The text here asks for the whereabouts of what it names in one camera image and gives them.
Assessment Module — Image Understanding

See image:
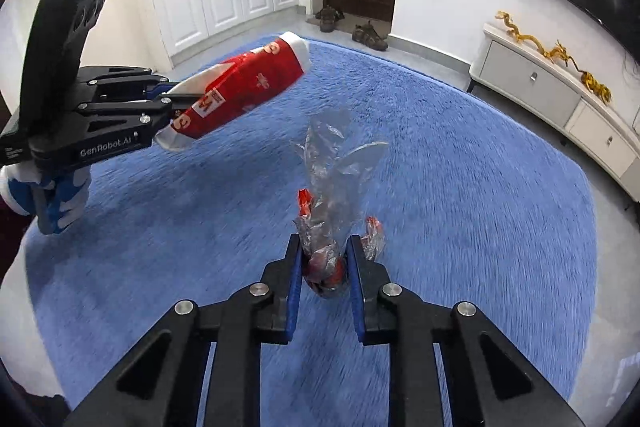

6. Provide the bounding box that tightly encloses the red white paper bag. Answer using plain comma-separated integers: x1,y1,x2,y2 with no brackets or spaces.
154,31,311,152

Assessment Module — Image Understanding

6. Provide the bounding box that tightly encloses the clear red plastic wrapper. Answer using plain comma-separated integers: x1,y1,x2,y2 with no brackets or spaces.
294,108,388,299

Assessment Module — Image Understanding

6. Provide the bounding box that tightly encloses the blue white gloved hand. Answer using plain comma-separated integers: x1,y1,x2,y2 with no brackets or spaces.
1,160,91,234

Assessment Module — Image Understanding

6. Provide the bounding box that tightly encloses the blue shaggy rug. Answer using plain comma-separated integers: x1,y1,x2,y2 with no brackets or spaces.
24,42,597,426

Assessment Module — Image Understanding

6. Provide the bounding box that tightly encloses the left brown shoe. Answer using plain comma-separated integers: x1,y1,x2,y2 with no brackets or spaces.
316,5,345,32

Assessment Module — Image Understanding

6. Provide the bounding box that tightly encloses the brown shoe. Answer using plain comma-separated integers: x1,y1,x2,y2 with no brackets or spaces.
352,22,388,52
316,5,345,32

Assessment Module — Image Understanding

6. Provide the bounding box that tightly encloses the right brown shoe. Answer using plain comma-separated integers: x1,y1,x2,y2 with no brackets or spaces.
352,22,388,52

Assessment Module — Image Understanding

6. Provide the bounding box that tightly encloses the white TV cabinet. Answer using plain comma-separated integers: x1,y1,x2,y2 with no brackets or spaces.
470,24,639,202

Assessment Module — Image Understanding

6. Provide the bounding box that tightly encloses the golden tiger ornament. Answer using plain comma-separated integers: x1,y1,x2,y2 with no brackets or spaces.
580,72,612,104

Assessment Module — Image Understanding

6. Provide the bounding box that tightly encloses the golden dragon ornament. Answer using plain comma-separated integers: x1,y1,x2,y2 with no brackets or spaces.
495,11,582,72

